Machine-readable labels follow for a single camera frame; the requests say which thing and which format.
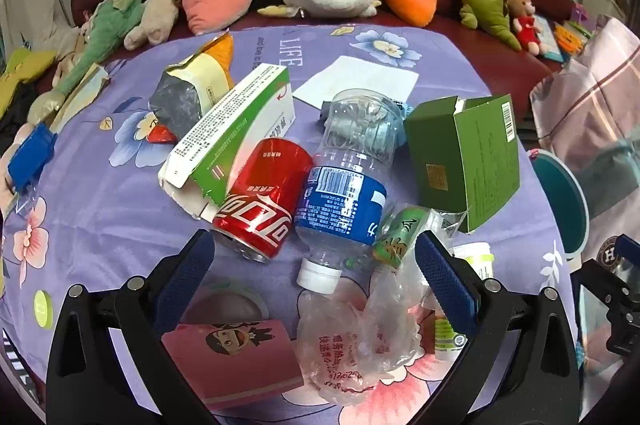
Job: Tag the pink cartoon box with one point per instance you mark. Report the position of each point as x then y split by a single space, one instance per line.
235 365

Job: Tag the green dinosaur plush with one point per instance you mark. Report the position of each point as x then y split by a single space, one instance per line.
107 12

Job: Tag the beige teddy plush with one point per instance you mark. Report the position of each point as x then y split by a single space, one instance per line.
157 5

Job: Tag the lime green round lid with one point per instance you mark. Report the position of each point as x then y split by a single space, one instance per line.
43 307

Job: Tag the white green carton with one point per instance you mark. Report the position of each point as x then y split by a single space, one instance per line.
235 125

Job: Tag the blue plastic clip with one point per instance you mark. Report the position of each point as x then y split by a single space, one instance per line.
32 155

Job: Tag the white paper napkin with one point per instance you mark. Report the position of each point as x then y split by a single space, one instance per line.
360 77

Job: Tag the clear bottle blue label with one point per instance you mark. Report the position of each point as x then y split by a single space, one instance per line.
340 205

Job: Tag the yellow plush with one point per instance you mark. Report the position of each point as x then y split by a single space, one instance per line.
25 67

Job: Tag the red soda can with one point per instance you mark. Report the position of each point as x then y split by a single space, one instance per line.
260 200

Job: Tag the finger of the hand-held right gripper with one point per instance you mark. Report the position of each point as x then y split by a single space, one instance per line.
600 280
625 335

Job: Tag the light blue card packet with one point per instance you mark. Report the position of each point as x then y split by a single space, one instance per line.
547 37

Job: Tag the orange yellow toy packet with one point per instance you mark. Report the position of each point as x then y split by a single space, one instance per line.
575 36

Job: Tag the purple floral blanket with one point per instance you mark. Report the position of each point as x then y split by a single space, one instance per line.
100 215

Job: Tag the small bear plush red outfit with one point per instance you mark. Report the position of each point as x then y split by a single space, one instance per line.
525 25

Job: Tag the orange silver snack bag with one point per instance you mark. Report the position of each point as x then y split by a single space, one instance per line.
185 95

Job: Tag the white bottle green label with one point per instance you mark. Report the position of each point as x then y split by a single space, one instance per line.
472 255

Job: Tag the dark green cardboard box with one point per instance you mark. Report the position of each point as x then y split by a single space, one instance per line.
450 155

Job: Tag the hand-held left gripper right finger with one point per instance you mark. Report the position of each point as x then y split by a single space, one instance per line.
445 280

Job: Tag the teal trash bin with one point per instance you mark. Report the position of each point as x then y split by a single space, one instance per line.
560 200

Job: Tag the clear plastic bag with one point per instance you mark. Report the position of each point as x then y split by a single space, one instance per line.
350 345

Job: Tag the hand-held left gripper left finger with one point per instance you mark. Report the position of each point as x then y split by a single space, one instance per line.
185 275

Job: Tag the green snack wrapper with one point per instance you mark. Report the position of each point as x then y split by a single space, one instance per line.
400 232

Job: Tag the light blue wrapper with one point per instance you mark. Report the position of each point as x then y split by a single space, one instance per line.
400 106

